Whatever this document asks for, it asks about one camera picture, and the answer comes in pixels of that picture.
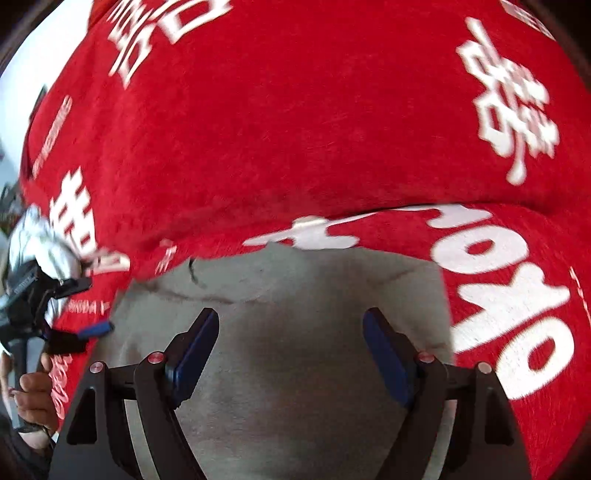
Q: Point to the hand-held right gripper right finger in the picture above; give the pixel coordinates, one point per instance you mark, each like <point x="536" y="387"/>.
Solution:
<point x="388" y="360"/>

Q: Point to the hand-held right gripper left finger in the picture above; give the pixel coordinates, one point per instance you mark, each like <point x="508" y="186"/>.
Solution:
<point x="194" y="360"/>

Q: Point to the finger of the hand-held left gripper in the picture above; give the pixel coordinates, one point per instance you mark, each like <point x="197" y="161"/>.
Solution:
<point x="74" y="287"/>
<point x="87" y="334"/>

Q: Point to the grey knit sweater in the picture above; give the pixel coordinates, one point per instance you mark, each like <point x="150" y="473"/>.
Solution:
<point x="286" y="323"/>

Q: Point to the person's left hand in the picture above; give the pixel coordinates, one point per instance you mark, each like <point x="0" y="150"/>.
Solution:
<point x="37" y="397"/>

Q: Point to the white patterned cloth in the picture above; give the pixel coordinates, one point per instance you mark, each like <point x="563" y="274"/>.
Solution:
<point x="41" y="240"/>

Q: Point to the red printed sofa cover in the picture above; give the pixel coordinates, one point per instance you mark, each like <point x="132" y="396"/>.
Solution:
<point x="295" y="129"/>

